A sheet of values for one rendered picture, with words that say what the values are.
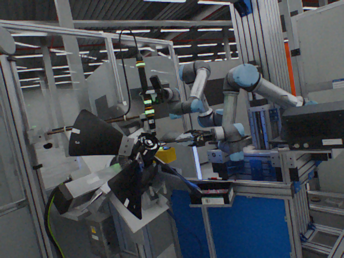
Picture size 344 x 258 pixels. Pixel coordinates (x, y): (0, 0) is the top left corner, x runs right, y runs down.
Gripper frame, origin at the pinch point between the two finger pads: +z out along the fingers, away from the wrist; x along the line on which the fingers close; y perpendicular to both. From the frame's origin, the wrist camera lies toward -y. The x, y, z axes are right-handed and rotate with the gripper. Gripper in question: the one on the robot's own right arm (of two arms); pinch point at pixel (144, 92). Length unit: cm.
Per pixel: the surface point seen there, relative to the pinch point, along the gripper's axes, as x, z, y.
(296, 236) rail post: -60, -27, 89
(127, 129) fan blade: 12.6, 3.4, 17.3
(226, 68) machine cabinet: 72, -447, -50
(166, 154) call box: 16, -37, 42
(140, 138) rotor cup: -1.3, 12.5, 22.1
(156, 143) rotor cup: -5.2, 4.9, 26.4
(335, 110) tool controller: -83, -17, 24
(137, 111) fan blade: 9.9, -5.4, 9.0
